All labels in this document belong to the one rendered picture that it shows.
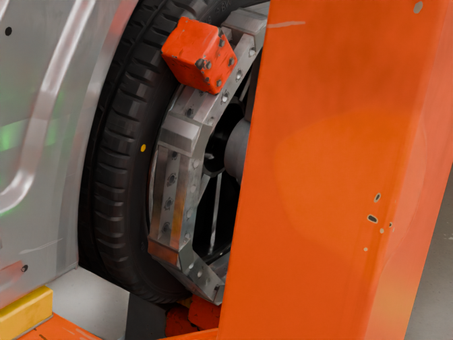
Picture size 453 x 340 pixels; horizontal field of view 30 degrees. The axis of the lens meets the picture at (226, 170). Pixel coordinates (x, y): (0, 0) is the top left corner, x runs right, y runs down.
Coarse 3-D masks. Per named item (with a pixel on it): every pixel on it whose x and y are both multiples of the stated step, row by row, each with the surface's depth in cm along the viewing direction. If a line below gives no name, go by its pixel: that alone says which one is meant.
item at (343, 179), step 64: (320, 0) 73; (384, 0) 70; (448, 0) 67; (320, 64) 75; (384, 64) 71; (448, 64) 73; (256, 128) 80; (320, 128) 77; (384, 128) 73; (448, 128) 81; (256, 192) 83; (320, 192) 79; (384, 192) 75; (256, 256) 85; (320, 256) 81; (384, 256) 77; (256, 320) 88; (320, 320) 83; (384, 320) 86
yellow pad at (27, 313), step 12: (48, 288) 127; (24, 300) 124; (36, 300) 124; (48, 300) 127; (0, 312) 120; (12, 312) 121; (24, 312) 123; (36, 312) 125; (48, 312) 128; (0, 324) 119; (12, 324) 121; (24, 324) 124; (36, 324) 126; (0, 336) 120; (12, 336) 122
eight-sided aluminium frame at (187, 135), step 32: (224, 32) 133; (256, 32) 132; (192, 96) 130; (224, 96) 131; (192, 128) 127; (160, 160) 131; (192, 160) 129; (160, 192) 133; (192, 192) 132; (160, 224) 136; (192, 224) 136; (160, 256) 137; (192, 256) 139; (224, 256) 164; (192, 288) 153
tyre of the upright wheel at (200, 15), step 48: (144, 0) 135; (192, 0) 132; (240, 0) 141; (144, 48) 129; (144, 96) 128; (96, 144) 131; (144, 144) 131; (96, 192) 133; (144, 192) 136; (96, 240) 138; (144, 240) 142; (144, 288) 147
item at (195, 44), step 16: (176, 32) 125; (192, 32) 124; (208, 32) 123; (176, 48) 123; (192, 48) 123; (208, 48) 122; (224, 48) 125; (176, 64) 125; (192, 64) 122; (208, 64) 122; (224, 64) 127; (192, 80) 127; (208, 80) 125; (224, 80) 128
